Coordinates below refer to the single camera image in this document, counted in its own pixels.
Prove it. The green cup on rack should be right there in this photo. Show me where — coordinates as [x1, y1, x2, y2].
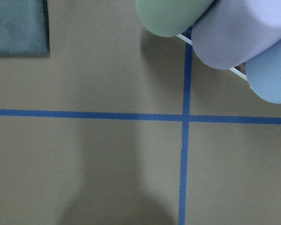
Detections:
[135, 0, 213, 38]

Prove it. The purple cup on rack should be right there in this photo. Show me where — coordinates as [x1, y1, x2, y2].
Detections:
[192, 0, 281, 69]

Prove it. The blue cup on rack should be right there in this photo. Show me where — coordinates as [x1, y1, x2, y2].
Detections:
[246, 39, 281, 104]

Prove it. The folded grey cloth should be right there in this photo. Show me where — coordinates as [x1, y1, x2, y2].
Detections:
[0, 0, 50, 56]

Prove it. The white wire cup rack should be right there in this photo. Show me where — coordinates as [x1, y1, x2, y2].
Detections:
[177, 34, 247, 81]

